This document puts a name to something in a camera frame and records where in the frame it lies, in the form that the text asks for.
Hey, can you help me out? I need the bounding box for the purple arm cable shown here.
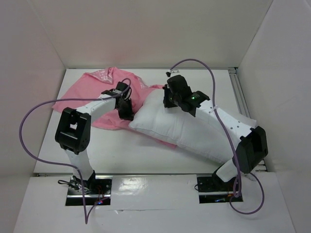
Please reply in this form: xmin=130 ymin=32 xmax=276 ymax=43
xmin=165 ymin=58 xmax=265 ymax=215
xmin=18 ymin=78 xmax=132 ymax=224

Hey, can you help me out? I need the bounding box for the pink satin pillowcase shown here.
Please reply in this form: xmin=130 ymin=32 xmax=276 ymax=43
xmin=52 ymin=67 xmax=177 ymax=150

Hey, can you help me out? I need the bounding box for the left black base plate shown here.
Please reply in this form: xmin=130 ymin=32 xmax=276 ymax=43
xmin=57 ymin=176 xmax=112 ymax=206

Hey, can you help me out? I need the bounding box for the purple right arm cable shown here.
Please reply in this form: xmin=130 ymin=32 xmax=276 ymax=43
xmin=165 ymin=58 xmax=265 ymax=215

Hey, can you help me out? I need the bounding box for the white pillow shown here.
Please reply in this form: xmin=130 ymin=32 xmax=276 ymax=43
xmin=129 ymin=89 xmax=233 ymax=163

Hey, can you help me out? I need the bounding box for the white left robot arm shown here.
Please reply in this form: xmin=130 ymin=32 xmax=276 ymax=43
xmin=55 ymin=81 xmax=134 ymax=194

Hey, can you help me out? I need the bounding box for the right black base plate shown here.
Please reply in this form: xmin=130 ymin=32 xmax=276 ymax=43
xmin=194 ymin=176 xmax=243 ymax=204

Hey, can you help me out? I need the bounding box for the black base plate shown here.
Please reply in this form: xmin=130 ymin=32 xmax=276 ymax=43
xmin=194 ymin=176 xmax=243 ymax=204
xmin=57 ymin=176 xmax=112 ymax=206

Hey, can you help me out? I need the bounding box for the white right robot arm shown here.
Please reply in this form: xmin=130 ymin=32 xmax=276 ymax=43
xmin=163 ymin=75 xmax=268 ymax=190

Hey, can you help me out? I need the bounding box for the aluminium frame rail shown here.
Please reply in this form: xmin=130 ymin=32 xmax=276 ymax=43
xmin=228 ymin=67 xmax=268 ymax=172

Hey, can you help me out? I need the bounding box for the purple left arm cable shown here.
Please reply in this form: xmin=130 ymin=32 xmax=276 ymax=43
xmin=18 ymin=78 xmax=132 ymax=224

